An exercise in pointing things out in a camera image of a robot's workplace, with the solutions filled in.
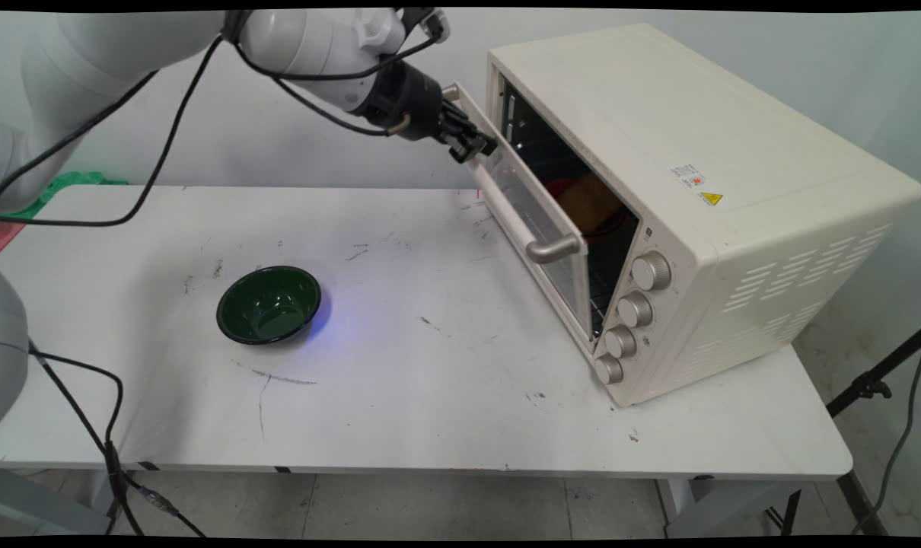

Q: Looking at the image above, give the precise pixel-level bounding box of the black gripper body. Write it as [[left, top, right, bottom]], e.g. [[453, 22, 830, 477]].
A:
[[353, 59, 451, 145]]

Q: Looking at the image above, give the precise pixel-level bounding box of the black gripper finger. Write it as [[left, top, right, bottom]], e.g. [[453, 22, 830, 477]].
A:
[[436, 124, 484, 166], [441, 100, 500, 155]]

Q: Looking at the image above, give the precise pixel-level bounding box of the cream oven door handle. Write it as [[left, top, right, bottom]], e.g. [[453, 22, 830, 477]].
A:
[[441, 82, 584, 266]]

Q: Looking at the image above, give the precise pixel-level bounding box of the glass oven door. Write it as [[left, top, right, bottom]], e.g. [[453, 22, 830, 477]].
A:
[[441, 81, 592, 352]]

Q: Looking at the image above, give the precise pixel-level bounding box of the white info sticker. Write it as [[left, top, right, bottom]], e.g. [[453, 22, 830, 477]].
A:
[[670, 162, 707, 190]]

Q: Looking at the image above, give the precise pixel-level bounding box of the silver oven knob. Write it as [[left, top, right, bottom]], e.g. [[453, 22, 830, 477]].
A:
[[616, 291, 655, 330], [592, 352, 625, 386], [631, 251, 673, 292], [603, 325, 639, 359]]

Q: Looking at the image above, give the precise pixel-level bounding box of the dark green bowl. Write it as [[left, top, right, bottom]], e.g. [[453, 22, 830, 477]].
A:
[[216, 265, 323, 346]]

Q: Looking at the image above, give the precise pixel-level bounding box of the cream toaster oven body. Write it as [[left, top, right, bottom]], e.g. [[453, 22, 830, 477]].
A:
[[485, 22, 921, 408]]

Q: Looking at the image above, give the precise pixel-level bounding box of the green and red mat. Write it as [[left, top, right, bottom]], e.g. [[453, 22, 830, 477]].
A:
[[0, 171, 131, 254]]

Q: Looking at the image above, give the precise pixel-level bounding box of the black tripod stand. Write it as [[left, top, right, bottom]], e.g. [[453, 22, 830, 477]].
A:
[[765, 327, 921, 538]]

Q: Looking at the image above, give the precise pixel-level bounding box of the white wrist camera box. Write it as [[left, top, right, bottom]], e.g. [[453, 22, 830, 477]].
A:
[[398, 8, 452, 44]]

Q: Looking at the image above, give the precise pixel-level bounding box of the oven wire rack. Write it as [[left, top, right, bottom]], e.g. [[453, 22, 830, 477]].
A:
[[587, 259, 633, 341]]

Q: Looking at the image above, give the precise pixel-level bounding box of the black gripper cable brass plug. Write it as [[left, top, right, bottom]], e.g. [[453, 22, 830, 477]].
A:
[[0, 34, 414, 228]]

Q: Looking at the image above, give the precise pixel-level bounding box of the white table leg frame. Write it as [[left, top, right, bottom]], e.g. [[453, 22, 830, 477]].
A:
[[656, 476, 804, 538]]

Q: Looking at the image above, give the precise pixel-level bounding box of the black cable with connector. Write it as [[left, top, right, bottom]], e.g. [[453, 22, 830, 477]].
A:
[[27, 339, 209, 538]]

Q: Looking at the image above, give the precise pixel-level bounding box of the grey hanging cable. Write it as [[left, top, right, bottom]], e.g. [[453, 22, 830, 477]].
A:
[[849, 349, 921, 536]]

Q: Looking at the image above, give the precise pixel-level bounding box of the grey table leg frame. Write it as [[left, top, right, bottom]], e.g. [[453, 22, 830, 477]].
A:
[[0, 468, 135, 537]]

